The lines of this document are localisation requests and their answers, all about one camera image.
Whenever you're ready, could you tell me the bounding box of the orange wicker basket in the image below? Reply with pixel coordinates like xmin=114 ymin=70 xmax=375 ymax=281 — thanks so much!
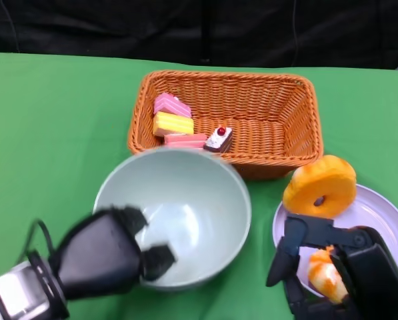
xmin=127 ymin=69 xmax=325 ymax=181

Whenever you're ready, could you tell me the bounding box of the magenta pink cake slice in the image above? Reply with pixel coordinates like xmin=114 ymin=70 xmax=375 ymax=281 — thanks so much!
xmin=153 ymin=92 xmax=193 ymax=119

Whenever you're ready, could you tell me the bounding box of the orange pumpkin-shaped bread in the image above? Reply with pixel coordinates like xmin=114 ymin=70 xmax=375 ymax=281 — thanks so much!
xmin=282 ymin=155 xmax=358 ymax=219
xmin=307 ymin=245 xmax=349 ymax=305

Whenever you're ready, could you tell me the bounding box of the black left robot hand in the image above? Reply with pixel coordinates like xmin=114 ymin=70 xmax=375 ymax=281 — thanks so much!
xmin=53 ymin=206 xmax=179 ymax=299

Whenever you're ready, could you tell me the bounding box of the green tablecloth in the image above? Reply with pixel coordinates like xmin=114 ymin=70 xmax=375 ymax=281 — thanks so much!
xmin=0 ymin=51 xmax=398 ymax=320

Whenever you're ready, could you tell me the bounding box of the pale green bowl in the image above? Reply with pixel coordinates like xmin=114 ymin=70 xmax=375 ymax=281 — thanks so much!
xmin=92 ymin=147 xmax=253 ymax=291

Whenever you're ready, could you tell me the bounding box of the black backdrop curtain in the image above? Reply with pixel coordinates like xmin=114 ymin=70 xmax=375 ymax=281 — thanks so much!
xmin=0 ymin=0 xmax=398 ymax=71

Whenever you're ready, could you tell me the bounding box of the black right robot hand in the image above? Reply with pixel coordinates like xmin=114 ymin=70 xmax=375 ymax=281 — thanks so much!
xmin=266 ymin=214 xmax=398 ymax=320

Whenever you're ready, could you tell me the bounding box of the chocolate brown cake slice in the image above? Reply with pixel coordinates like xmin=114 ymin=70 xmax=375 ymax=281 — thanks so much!
xmin=203 ymin=123 xmax=234 ymax=154

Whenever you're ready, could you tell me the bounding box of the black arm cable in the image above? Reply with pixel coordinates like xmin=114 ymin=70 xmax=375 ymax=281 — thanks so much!
xmin=18 ymin=218 xmax=58 ymax=267

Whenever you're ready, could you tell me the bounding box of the lavender round plate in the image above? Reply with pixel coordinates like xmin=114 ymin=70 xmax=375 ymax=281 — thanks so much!
xmin=272 ymin=183 xmax=398 ymax=297

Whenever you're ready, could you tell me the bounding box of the yellow cake slice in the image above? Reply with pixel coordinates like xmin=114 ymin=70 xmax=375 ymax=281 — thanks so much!
xmin=152 ymin=111 xmax=195 ymax=137

